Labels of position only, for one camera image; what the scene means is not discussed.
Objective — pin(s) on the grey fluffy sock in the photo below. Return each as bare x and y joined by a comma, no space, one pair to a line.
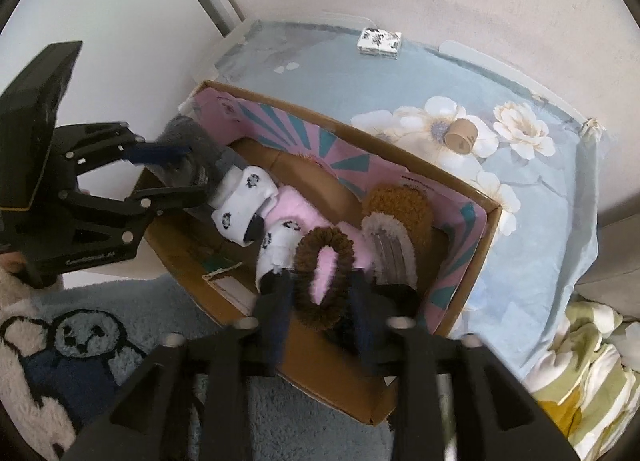
201,160

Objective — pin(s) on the open cardboard box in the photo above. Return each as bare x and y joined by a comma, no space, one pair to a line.
322,204

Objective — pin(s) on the blue panda rug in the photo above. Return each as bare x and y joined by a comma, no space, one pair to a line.
62,369

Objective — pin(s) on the pink fluffy sock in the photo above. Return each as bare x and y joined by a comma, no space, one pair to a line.
291,205
327,262

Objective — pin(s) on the person's left hand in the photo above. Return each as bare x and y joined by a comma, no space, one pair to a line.
12,262

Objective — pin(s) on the black fuzzy item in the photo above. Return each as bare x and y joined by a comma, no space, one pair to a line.
398,303

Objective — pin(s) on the blue floral table cloth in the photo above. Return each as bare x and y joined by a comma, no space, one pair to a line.
544,177

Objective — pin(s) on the pink fluffy sock front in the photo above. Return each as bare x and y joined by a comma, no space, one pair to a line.
291,205

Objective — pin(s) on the white tissue pack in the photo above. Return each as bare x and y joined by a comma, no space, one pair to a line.
379,42

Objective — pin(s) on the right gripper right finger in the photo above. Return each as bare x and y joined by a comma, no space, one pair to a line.
495,417

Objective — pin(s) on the white fluffy sleeve forearm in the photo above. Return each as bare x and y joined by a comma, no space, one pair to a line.
16,298

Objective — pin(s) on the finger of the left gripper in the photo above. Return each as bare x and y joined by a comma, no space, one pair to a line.
155,153
149,202

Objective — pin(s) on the brown hair scrunchie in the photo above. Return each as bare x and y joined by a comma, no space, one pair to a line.
324,316

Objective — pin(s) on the green yellow floral blanket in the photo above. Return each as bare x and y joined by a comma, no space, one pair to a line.
582,382

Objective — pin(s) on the tan cylindrical bottle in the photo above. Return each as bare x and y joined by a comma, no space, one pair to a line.
461,136

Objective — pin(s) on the white panda sock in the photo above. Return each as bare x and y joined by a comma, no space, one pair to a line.
278,248
241,200

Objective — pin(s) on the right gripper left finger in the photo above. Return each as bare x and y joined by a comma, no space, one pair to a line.
150,418

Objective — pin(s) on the grey sofa cushion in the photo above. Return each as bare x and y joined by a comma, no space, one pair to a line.
613,279

